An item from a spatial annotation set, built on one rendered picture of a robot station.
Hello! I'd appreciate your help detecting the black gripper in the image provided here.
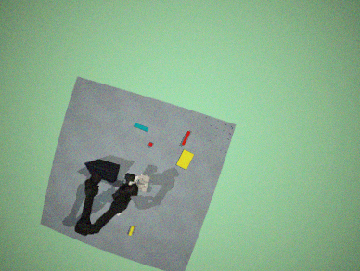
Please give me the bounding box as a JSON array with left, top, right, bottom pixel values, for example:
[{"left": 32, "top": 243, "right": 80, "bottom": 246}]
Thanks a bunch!
[{"left": 120, "top": 173, "right": 135, "bottom": 187}]

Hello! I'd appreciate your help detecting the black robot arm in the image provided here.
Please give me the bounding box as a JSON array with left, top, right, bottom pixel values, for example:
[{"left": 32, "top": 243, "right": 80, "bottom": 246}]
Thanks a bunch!
[{"left": 75, "top": 172, "right": 138, "bottom": 236}]

